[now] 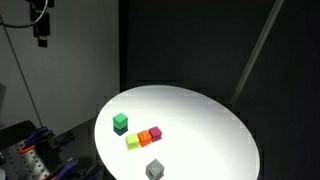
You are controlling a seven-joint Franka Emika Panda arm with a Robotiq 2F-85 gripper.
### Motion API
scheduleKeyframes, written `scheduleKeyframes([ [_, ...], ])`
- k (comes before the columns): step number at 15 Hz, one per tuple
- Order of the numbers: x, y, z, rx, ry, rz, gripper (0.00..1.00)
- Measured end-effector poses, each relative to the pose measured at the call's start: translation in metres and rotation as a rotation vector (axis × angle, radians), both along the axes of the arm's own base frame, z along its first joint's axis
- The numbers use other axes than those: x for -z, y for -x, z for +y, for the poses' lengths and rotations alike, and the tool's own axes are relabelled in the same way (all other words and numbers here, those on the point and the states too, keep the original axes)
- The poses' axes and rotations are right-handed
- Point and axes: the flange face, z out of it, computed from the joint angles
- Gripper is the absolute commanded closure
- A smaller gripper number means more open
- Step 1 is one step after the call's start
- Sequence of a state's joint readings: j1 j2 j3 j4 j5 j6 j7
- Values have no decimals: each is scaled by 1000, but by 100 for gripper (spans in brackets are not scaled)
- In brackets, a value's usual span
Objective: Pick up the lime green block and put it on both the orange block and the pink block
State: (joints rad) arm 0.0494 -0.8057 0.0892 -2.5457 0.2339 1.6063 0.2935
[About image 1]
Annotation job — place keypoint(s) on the pink block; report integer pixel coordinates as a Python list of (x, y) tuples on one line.
[(156, 133)]

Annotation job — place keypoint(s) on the grey block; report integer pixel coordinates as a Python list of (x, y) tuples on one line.
[(154, 170)]

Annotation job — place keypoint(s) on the grey diagonal pole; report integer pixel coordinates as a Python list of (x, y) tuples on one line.
[(257, 48)]

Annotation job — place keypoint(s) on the green block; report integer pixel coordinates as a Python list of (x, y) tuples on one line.
[(120, 121)]

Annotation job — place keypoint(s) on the orange block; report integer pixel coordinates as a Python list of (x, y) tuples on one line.
[(144, 138)]

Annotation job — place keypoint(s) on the round white table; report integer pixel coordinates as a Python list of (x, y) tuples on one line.
[(201, 139)]

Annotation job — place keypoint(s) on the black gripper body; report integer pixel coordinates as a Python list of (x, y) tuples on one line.
[(42, 27)]

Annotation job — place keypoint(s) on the dark blue block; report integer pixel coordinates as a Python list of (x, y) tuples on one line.
[(120, 132)]

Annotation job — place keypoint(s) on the purple clamp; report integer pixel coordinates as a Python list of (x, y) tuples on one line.
[(64, 170), (33, 139)]

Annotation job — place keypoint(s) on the purple clamp lower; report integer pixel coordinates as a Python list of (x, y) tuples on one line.
[(64, 170)]

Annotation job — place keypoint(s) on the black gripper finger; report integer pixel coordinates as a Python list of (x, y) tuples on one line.
[(42, 41)]

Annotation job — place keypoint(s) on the purple clamp upper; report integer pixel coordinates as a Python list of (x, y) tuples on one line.
[(33, 139)]

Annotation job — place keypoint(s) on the lime yellow block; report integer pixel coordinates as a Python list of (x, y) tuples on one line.
[(132, 141)]

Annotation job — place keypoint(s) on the perforated metal board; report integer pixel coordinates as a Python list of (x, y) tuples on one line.
[(22, 166)]

